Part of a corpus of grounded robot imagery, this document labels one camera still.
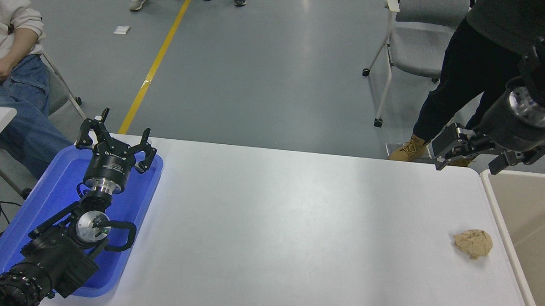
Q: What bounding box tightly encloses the large pale bin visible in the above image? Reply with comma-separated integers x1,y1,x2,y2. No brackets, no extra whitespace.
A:
474,169,545,306

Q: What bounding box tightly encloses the standing person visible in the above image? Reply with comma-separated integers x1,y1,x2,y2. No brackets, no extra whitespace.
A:
388,0,545,171

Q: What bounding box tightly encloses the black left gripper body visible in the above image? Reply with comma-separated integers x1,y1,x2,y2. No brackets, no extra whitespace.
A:
84,140,138,187

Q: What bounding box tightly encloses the tan paper ball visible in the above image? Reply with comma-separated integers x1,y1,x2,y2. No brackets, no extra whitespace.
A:
452,228,494,261

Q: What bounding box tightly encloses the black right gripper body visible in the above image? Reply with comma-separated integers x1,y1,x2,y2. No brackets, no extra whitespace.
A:
474,88,545,153

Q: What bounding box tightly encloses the grey wheeled chair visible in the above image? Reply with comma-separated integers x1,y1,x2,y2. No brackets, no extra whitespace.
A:
360,0,474,131

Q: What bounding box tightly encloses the blue plastic tray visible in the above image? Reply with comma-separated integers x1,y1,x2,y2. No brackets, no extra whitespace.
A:
0,141,165,301

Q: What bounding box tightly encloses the seated person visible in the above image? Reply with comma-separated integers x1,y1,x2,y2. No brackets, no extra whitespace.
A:
0,0,80,181

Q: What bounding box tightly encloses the folding chair with grey seat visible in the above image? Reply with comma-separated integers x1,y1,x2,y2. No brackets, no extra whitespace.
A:
0,51,90,201

